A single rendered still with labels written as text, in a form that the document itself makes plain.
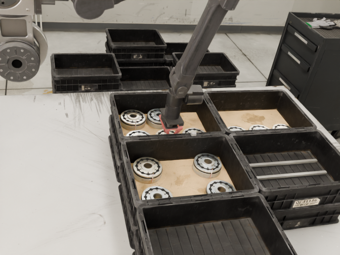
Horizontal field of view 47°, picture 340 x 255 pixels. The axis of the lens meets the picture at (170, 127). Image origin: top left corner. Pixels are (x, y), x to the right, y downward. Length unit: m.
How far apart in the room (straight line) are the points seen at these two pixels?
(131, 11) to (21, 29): 3.15
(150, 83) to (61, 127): 1.14
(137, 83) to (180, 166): 1.42
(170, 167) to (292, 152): 0.52
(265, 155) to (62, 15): 3.19
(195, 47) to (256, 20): 3.82
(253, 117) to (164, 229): 0.77
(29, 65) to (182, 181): 0.64
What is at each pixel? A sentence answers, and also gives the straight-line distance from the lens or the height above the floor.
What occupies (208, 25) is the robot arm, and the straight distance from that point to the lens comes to 1.19.
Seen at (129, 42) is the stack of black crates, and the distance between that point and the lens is 3.09.
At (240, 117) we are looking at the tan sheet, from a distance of 1.77.
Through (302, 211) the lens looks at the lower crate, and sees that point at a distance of 1.46.
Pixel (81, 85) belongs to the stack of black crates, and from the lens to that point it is 2.42.
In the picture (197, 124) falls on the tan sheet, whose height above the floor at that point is 0.83.
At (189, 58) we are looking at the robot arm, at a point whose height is 1.23.
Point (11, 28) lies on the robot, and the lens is 1.36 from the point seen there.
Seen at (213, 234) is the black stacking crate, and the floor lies 0.83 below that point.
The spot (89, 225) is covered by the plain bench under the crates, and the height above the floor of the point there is 0.70.
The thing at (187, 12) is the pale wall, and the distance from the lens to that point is 4.63.
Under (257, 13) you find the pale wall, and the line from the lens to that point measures 4.99.
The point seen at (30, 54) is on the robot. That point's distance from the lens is 1.35.
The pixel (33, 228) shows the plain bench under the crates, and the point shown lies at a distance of 1.40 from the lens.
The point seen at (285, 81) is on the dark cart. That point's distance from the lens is 3.06.
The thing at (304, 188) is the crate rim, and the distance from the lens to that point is 1.37.
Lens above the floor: 1.78
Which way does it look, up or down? 36 degrees down
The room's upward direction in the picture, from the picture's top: 9 degrees clockwise
